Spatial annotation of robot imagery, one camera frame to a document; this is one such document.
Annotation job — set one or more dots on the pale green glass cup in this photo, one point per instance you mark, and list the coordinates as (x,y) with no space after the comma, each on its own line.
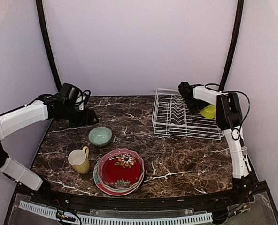
(100,136)

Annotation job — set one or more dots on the small red flower plate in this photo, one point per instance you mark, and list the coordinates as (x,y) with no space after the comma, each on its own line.
(121,171)

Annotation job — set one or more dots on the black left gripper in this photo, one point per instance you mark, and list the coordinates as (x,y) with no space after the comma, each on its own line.
(87,119)

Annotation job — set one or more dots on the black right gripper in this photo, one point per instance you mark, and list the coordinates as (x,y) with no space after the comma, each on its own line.
(193,110)

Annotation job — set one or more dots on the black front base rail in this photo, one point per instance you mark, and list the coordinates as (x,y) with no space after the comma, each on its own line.
(173,193)

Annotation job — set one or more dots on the white slotted cable duct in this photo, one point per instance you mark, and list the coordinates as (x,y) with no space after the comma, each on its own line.
(120,219)

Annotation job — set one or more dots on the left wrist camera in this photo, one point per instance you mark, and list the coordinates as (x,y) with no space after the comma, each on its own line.
(82,99)

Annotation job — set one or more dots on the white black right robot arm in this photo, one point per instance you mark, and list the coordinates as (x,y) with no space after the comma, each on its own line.
(229,119)

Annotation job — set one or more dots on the lime green cup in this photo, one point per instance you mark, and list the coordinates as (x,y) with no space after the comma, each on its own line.
(209,112)

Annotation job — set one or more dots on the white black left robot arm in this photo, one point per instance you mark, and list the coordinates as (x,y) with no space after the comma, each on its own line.
(68,104)

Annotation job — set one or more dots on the pale yellow mug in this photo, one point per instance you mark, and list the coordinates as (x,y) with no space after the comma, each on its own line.
(78,159)

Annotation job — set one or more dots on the white wire dish rack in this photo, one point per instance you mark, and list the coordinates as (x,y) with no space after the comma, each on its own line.
(171,117)

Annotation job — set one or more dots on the right black frame post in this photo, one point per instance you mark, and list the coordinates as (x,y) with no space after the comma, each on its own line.
(233,43)

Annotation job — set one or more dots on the pink dotted bowl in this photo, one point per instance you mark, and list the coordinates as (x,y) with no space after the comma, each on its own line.
(115,152)

